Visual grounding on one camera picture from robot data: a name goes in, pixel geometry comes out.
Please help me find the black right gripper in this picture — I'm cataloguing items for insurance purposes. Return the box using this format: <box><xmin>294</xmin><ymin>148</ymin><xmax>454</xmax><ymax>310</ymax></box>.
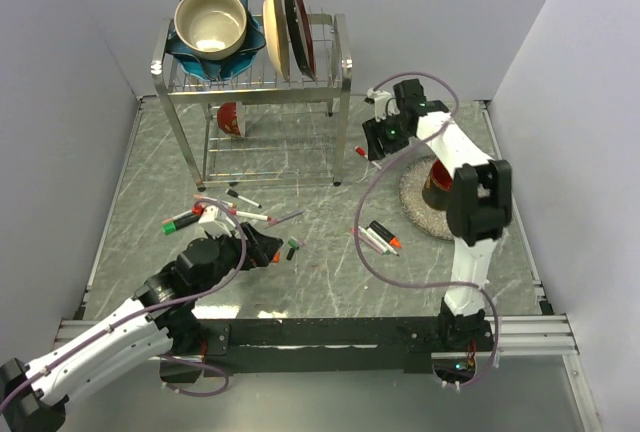
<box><xmin>362</xmin><ymin>111</ymin><xmax>412</xmax><ymax>163</ymax></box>

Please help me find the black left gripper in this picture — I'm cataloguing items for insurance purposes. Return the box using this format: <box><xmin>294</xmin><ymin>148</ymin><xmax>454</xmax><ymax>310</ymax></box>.
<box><xmin>193</xmin><ymin>220</ymin><xmax>282</xmax><ymax>297</ymax></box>

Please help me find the pink highlighter pen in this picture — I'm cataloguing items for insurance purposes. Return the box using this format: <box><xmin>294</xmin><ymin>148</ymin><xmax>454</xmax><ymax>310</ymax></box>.
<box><xmin>350</xmin><ymin>227</ymin><xmax>387</xmax><ymax>255</ymax></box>

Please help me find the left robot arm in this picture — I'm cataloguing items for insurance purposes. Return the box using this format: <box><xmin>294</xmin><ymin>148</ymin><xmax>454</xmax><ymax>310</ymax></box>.
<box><xmin>1</xmin><ymin>223</ymin><xmax>284</xmax><ymax>431</ymax></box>

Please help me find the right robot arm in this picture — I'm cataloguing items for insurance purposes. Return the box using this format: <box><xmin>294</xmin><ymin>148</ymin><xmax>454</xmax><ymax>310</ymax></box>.
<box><xmin>363</xmin><ymin>73</ymin><xmax>512</xmax><ymax>350</ymax></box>

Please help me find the thin pink pen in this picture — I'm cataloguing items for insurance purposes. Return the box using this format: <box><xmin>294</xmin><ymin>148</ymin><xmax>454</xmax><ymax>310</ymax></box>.
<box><xmin>162</xmin><ymin>209</ymin><xmax>192</xmax><ymax>225</ymax></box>

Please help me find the black capped white marker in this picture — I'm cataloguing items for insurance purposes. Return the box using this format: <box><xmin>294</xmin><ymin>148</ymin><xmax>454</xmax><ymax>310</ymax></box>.
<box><xmin>225</xmin><ymin>188</ymin><xmax>262</xmax><ymax>208</ymax></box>

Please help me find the red cup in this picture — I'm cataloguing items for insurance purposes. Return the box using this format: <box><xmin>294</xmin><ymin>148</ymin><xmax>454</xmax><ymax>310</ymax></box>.
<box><xmin>422</xmin><ymin>160</ymin><xmax>453</xmax><ymax>211</ymax></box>

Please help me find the pink capped white marker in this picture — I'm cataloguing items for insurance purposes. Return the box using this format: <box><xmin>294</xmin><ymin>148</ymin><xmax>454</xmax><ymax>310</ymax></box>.
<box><xmin>193</xmin><ymin>194</ymin><xmax>237</xmax><ymax>209</ymax></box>

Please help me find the green black marker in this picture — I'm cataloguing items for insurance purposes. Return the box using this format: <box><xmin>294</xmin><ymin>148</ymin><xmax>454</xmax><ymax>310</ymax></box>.
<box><xmin>162</xmin><ymin>213</ymin><xmax>200</xmax><ymax>235</ymax></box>

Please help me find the speckled grey plate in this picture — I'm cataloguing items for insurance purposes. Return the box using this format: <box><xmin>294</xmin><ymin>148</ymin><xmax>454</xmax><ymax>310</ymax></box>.
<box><xmin>399</xmin><ymin>156</ymin><xmax>454</xmax><ymax>241</ymax></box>

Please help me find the steel dish rack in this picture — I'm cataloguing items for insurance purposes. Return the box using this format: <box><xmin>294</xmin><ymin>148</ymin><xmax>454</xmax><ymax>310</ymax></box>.
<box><xmin>150</xmin><ymin>13</ymin><xmax>353</xmax><ymax>192</ymax></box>

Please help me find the small red patterned bowl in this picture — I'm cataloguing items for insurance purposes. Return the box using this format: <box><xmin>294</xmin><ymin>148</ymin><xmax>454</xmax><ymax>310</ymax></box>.
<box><xmin>216</xmin><ymin>102</ymin><xmax>246</xmax><ymax>138</ymax></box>

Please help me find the dark red plate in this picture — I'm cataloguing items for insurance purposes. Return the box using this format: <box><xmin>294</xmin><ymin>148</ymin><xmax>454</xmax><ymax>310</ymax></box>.
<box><xmin>284</xmin><ymin>0</ymin><xmax>316</xmax><ymax>81</ymax></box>

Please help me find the cream plate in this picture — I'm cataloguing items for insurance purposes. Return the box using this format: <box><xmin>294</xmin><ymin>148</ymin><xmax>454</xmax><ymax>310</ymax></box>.
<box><xmin>262</xmin><ymin>0</ymin><xmax>290</xmax><ymax>81</ymax></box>

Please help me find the blue wavy bowl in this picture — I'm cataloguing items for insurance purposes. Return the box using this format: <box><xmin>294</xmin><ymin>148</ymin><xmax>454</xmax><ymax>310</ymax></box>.
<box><xmin>165</xmin><ymin>0</ymin><xmax>266</xmax><ymax>82</ymax></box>

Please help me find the beige ceramic bowl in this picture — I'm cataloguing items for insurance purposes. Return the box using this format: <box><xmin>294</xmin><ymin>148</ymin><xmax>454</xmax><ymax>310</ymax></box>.
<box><xmin>174</xmin><ymin>0</ymin><xmax>248</xmax><ymax>60</ymax></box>

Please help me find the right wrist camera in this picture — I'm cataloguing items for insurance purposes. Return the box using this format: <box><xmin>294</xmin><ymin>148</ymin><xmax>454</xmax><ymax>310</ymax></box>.
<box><xmin>365</xmin><ymin>88</ymin><xmax>399</xmax><ymax>122</ymax></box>

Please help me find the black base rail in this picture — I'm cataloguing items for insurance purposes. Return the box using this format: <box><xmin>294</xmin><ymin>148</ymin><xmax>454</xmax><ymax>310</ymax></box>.
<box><xmin>159</xmin><ymin>316</ymin><xmax>496</xmax><ymax>378</ymax></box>

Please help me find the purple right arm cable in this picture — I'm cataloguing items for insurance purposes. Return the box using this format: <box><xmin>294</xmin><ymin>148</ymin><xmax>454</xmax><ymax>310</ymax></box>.
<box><xmin>353</xmin><ymin>71</ymin><xmax>501</xmax><ymax>388</ymax></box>

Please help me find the aluminium frame rail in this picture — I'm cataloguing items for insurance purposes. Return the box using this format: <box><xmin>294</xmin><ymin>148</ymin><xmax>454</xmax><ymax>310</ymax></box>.
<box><xmin>54</xmin><ymin>315</ymin><xmax>577</xmax><ymax>357</ymax></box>

